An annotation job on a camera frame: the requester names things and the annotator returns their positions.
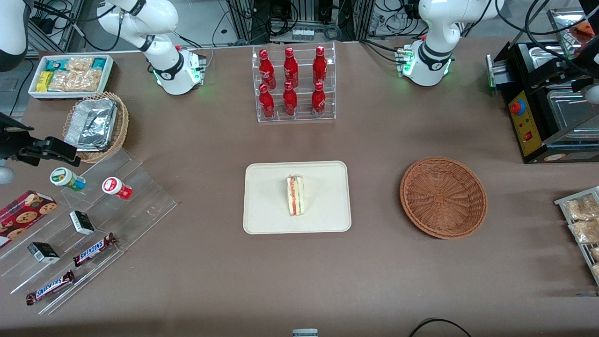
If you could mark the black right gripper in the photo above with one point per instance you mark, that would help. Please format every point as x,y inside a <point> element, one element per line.
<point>13,142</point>

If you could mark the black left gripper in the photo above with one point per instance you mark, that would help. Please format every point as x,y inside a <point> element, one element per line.
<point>564,69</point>

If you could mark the triangle sandwich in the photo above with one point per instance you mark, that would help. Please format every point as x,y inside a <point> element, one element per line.
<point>295,195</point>

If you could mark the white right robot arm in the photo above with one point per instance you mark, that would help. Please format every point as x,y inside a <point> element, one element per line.
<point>159,23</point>

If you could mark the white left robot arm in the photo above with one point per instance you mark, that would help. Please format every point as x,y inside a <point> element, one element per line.
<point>435,28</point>

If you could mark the light wicker basket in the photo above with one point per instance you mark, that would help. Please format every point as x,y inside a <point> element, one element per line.
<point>120,126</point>

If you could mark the round brown wicker basket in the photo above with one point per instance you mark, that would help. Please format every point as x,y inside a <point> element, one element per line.
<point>442,198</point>

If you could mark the beige plastic tray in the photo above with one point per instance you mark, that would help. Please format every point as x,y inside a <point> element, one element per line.
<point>266,201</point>

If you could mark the green lid cup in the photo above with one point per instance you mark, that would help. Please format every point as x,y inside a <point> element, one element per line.
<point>63,177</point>

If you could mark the steel food pan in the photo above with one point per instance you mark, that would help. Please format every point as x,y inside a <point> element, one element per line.
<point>538,51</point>
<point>566,110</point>

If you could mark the orange fried food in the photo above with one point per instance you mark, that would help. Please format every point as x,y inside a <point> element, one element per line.
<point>585,27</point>

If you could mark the silver foil container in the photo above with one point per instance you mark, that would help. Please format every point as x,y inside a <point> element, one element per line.
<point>91,124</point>

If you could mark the red emergency stop button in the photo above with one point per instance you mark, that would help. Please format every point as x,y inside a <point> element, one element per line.
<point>517,107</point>

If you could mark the white plastic bin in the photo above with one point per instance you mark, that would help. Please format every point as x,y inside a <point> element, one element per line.
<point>32,91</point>

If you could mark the red cookie box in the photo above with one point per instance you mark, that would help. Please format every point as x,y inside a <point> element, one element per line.
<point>23,215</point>

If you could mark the black food warmer machine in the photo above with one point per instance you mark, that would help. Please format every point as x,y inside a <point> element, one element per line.
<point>538,140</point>

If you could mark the yellow snack packet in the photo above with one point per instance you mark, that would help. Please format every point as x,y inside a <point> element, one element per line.
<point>45,81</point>

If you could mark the red lid cup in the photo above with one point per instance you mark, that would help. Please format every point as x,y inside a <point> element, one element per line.
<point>114,186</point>

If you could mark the small black carton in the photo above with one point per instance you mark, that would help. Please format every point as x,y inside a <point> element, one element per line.
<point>82,223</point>
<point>43,252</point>

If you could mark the large clear cracker bag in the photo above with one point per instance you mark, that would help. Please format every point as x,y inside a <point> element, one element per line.
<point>77,80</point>

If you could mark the teal snack packet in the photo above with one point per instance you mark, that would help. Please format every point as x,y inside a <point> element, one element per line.
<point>56,64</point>
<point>99,63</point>

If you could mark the small clear cracker bag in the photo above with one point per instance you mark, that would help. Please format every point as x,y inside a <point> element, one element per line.
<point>79,63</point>

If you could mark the Snickers chocolate bar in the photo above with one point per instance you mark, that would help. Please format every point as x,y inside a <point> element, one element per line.
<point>93,250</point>
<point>49,288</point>

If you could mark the clear acrylic stepped display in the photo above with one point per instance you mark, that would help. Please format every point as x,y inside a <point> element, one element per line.
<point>135,220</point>

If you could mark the clear bagged snack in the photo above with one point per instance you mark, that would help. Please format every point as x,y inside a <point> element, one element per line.
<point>595,253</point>
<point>585,231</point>
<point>595,271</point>
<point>582,208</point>

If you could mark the red cola bottle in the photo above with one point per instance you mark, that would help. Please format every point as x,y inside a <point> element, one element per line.
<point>266,104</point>
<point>290,102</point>
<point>320,66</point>
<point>290,68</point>
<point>318,100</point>
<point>266,69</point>

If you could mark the aluminium equipment rack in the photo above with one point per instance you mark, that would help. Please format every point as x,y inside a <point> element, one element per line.
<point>243,18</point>

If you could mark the clear acrylic bottle rack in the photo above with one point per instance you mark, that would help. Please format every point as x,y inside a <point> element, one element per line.
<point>303,117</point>

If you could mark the white power strip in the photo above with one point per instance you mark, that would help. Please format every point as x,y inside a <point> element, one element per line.
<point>303,33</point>

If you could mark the small grey device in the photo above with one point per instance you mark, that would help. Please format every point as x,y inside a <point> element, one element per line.
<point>305,333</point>

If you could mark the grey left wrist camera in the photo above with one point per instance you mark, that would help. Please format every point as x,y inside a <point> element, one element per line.
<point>592,94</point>

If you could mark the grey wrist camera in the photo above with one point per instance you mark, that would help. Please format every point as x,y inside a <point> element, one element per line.
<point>5,175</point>
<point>592,94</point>

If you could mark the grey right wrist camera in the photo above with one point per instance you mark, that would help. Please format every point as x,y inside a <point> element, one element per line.
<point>5,175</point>

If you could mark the aluminium frame stand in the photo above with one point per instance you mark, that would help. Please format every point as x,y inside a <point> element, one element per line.
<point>51,28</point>

